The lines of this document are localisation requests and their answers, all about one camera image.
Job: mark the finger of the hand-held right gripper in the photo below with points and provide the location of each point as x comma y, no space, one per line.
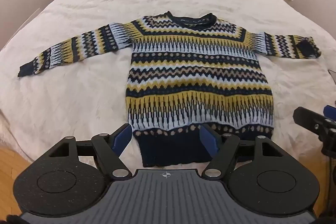
330,111
304,117

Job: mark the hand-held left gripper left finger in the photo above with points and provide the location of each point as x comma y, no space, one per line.
123,138

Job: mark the navy yellow patterned knit sweater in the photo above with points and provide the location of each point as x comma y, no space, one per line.
197,69

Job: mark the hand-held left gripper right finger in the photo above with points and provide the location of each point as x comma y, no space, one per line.
208,139

